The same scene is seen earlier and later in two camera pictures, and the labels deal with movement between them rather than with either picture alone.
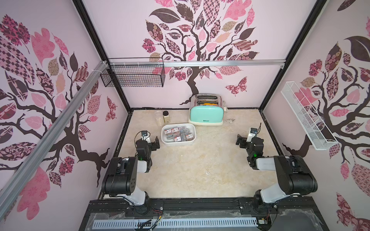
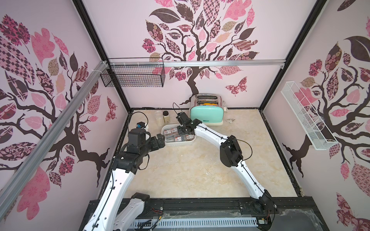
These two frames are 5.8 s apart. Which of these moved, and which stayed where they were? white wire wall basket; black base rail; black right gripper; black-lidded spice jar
Moved: black right gripper
Stayed: black base rail; white wire wall basket; black-lidded spice jar
